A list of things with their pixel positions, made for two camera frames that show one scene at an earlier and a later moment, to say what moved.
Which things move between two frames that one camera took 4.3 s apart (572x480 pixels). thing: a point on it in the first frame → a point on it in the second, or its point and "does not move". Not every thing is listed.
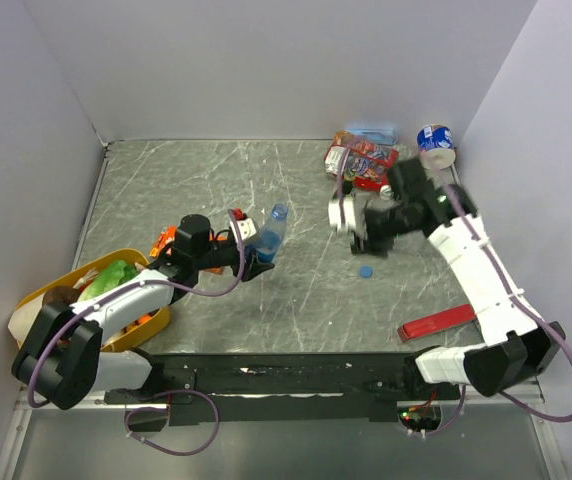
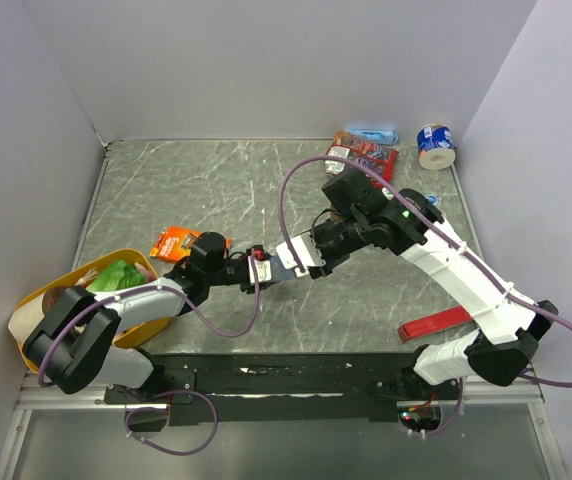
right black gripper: x=367 y=243 → x=317 y=272
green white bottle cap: x=386 y=192 does not move
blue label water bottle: x=272 y=233 → x=277 y=271
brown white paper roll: x=23 y=317 does not move
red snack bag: x=367 y=166 does not move
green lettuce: x=111 y=276 does not move
